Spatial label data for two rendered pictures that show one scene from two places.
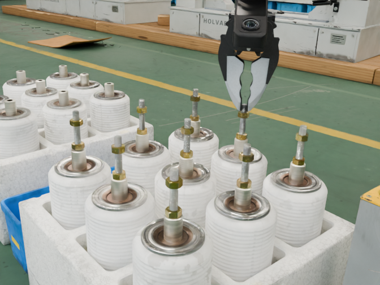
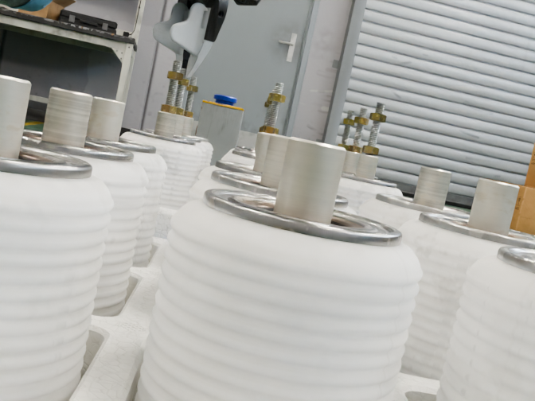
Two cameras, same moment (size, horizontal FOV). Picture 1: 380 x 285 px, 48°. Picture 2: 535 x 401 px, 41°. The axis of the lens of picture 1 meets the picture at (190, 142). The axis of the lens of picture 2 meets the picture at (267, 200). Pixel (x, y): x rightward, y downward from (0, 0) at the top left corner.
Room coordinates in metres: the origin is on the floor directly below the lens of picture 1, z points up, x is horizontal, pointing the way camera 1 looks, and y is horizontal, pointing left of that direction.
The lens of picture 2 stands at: (1.31, 0.60, 0.28)
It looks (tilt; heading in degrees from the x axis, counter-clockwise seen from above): 5 degrees down; 219
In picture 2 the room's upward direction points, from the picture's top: 12 degrees clockwise
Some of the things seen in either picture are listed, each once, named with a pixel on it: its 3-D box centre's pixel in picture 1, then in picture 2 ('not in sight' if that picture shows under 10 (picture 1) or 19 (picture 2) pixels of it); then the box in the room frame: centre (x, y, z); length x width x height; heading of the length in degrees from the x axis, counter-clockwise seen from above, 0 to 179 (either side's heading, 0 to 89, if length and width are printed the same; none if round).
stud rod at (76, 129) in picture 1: (77, 134); (373, 134); (0.60, 0.17, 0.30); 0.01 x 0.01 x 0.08
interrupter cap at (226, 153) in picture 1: (240, 154); (172, 136); (0.67, -0.09, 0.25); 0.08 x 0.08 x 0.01
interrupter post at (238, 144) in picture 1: (240, 147); (174, 126); (0.67, -0.09, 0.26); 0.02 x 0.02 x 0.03
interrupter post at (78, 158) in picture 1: (78, 159); (366, 169); (0.60, 0.17, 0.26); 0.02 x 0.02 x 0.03
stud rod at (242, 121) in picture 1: (242, 126); (179, 97); (0.67, -0.09, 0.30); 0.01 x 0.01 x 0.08
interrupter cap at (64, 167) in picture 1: (79, 166); (364, 180); (0.60, 0.17, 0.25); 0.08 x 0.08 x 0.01
